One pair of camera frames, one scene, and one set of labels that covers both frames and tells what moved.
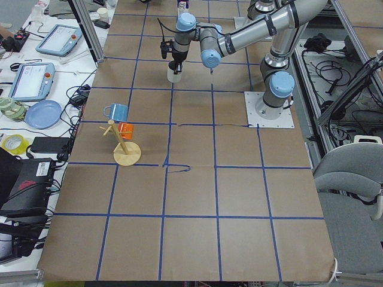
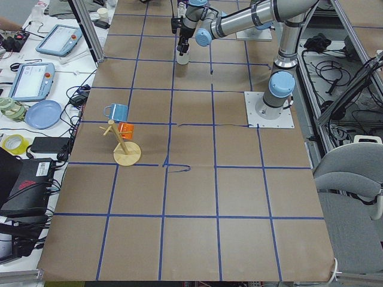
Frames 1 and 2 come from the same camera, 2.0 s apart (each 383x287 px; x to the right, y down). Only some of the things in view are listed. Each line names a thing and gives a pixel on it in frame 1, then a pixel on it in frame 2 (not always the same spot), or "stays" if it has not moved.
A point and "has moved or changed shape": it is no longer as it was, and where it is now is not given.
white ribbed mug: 173,78 has moved or changed shape
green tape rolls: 11,110 stays
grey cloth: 61,9 stays
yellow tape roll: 16,144 stays
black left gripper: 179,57 → 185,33
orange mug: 124,127 stays
